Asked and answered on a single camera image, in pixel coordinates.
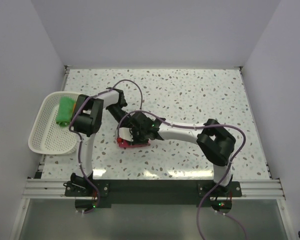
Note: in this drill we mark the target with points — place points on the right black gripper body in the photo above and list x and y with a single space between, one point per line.
138 137

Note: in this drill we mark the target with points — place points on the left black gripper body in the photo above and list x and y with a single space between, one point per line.
116 111

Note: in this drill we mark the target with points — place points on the pink towel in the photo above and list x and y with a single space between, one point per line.
122 143

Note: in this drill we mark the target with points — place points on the green towel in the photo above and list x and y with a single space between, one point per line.
65 111

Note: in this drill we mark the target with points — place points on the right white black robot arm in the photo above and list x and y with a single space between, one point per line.
216 143

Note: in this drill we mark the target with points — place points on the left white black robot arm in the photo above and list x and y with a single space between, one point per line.
85 122

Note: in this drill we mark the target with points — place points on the rolled orange white towel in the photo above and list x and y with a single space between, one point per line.
74 107

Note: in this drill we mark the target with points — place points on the white plastic basket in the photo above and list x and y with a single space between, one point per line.
46 136

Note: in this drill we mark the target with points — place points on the aluminium frame rail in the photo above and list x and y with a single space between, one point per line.
260 189

